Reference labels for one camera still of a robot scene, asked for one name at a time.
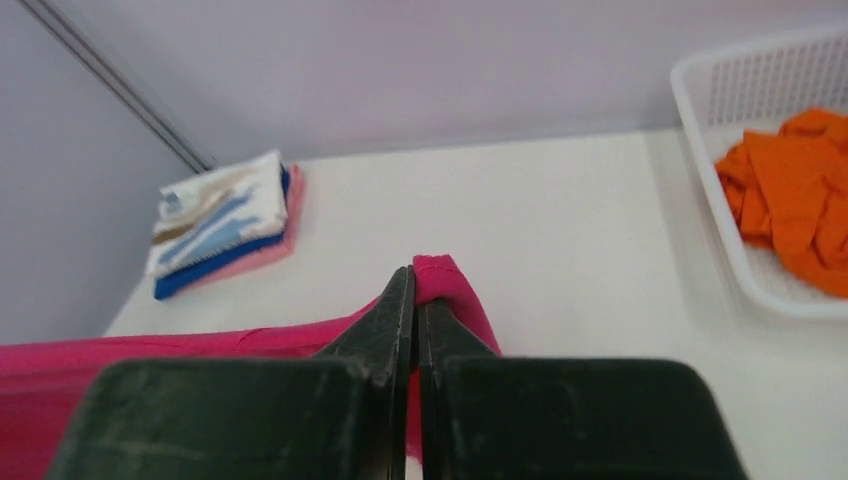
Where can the white plastic laundry basket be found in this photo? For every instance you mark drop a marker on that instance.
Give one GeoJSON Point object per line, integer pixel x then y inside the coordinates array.
{"type": "Point", "coordinates": [757, 85]}

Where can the pink folded t shirt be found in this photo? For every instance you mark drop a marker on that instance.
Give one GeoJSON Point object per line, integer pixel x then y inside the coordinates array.
{"type": "Point", "coordinates": [250, 256]}

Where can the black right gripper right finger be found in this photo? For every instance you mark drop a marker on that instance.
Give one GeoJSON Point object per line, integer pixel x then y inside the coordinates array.
{"type": "Point", "coordinates": [486, 416]}

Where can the orange t shirt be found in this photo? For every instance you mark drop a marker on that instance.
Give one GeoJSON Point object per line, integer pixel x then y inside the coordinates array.
{"type": "Point", "coordinates": [787, 192]}

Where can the white patterned folded t shirt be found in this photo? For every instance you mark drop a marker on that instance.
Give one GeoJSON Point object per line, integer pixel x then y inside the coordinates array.
{"type": "Point", "coordinates": [216, 211]}

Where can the blue folded t shirt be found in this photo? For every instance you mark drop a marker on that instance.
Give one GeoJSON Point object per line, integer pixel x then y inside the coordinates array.
{"type": "Point", "coordinates": [222, 223]}

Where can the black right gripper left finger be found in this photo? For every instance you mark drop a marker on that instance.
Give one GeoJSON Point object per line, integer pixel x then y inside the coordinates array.
{"type": "Point", "coordinates": [338, 414]}

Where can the left aluminium corner post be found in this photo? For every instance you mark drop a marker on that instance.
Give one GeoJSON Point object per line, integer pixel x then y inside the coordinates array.
{"type": "Point", "coordinates": [72, 38]}

